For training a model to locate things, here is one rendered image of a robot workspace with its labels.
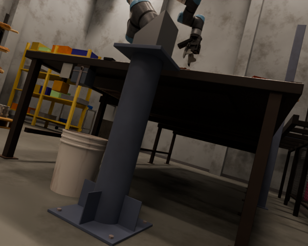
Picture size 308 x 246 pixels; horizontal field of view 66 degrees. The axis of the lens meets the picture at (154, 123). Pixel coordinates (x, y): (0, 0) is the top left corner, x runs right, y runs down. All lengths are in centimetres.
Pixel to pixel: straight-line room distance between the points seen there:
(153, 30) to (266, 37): 661
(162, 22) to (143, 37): 11
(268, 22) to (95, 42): 619
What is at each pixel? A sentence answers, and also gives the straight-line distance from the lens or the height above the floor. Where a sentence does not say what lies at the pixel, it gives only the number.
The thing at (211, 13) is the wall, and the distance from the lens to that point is 843.
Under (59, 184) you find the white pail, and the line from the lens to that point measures 154.
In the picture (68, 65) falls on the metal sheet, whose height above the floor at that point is 83.
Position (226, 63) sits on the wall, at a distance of 751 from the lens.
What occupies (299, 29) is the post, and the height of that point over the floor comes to 233.
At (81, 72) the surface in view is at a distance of 183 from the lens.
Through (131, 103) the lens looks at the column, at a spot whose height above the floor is 59.
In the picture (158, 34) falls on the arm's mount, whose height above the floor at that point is 95.
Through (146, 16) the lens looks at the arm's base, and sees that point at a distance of 134.
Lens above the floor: 44
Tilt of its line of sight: 4 degrees up
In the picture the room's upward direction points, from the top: 15 degrees clockwise
